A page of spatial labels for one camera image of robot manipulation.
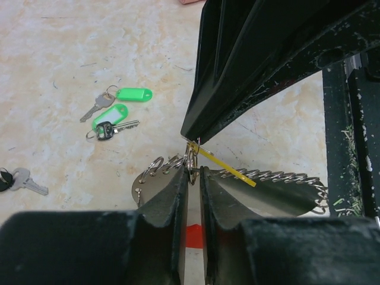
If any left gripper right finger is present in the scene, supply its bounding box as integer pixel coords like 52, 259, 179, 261
199, 167, 257, 284

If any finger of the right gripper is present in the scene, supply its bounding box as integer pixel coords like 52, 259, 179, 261
197, 0, 380, 143
180, 1, 264, 140

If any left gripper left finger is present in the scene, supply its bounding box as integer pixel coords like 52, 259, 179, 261
135, 166, 188, 284

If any metal key organizer red strap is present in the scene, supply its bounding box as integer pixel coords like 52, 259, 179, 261
131, 142, 330, 285

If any yellow tag key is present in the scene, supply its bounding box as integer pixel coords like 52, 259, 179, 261
183, 138, 257, 187

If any green tag key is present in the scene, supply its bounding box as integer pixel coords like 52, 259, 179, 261
85, 103, 140, 141
80, 85, 153, 122

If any pink cloth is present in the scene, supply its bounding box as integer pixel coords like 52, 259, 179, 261
179, 0, 202, 5

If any black tag key upper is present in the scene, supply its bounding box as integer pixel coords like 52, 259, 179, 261
8, 167, 49, 196

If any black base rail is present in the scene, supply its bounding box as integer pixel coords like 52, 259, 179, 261
322, 48, 379, 222

